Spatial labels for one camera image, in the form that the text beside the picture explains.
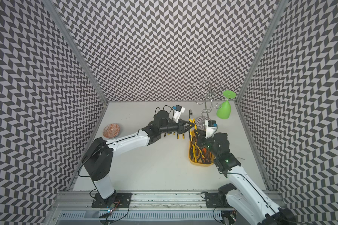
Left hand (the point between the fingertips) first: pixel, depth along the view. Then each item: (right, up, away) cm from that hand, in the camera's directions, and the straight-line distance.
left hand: (193, 126), depth 76 cm
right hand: (+1, -4, +2) cm, 4 cm away
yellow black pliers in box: (+3, -14, +14) cm, 19 cm away
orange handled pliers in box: (+8, -19, +7) cm, 22 cm away
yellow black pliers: (-1, +3, 0) cm, 3 cm away
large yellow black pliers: (-8, -9, +22) cm, 25 cm away
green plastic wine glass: (+19, +9, +8) cm, 22 cm away
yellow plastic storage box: (+4, -19, +10) cm, 22 cm away
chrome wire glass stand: (+8, +20, +5) cm, 23 cm away
